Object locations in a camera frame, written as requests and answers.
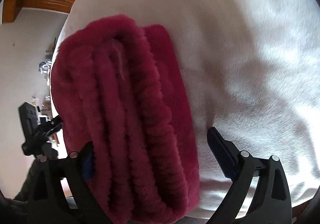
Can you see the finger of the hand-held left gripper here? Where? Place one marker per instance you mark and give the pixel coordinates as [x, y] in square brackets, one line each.
[51, 125]

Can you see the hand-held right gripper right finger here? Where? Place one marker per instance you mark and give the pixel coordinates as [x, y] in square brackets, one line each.
[223, 159]

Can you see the white fleece blanket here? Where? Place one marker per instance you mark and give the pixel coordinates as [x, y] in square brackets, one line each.
[237, 51]

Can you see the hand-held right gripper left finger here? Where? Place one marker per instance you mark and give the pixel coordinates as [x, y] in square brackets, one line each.
[87, 166]

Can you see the small household clutter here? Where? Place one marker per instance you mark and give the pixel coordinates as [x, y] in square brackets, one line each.
[46, 66]

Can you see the magenta fleece blanket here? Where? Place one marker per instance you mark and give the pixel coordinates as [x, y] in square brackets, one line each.
[125, 114]

